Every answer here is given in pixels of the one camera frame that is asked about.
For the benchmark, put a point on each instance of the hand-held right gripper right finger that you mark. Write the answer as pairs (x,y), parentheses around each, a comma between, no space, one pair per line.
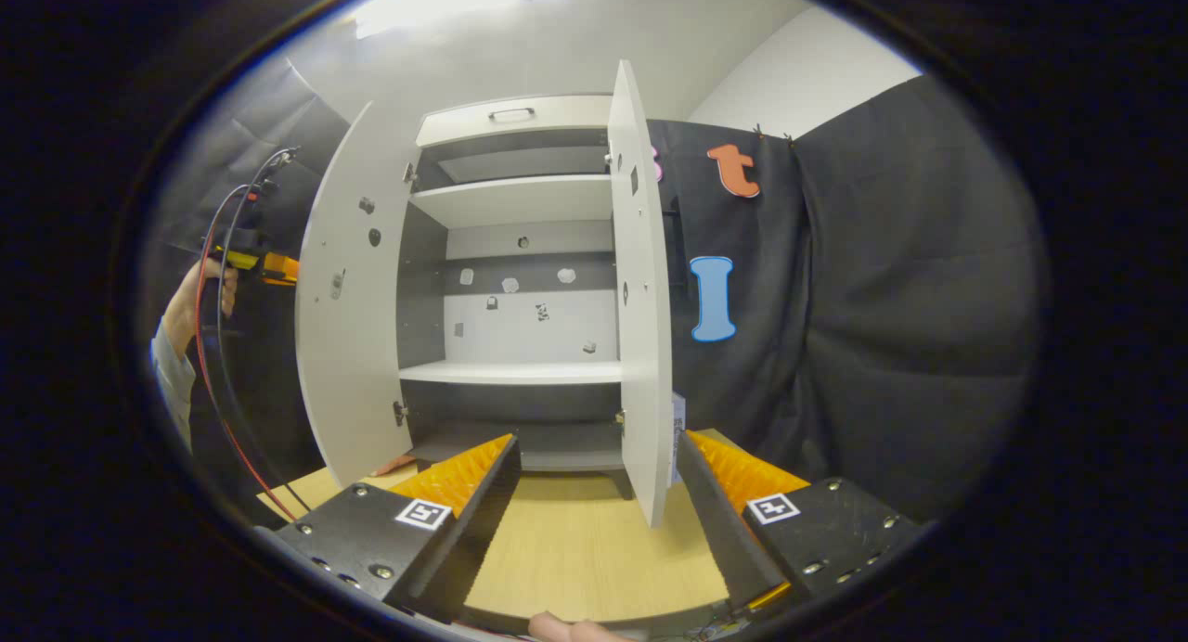
(719,531)

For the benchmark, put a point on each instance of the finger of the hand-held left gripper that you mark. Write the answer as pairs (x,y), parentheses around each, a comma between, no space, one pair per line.
(281,269)

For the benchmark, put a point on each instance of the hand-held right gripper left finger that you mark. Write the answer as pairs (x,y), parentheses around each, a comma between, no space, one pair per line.
(478,531)

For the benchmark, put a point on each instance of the white shoe cabinet door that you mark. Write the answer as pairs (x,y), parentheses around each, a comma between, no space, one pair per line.
(353,345)
(640,345)

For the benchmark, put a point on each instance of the white double-door shoe cabinet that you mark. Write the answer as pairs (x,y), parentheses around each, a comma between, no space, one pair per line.
(529,327)

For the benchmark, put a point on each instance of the white cabinet shelf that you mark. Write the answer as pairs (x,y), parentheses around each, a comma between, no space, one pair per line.
(520,371)
(520,197)

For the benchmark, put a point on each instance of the black backdrop cloth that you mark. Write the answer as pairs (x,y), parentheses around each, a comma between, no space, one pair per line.
(882,299)

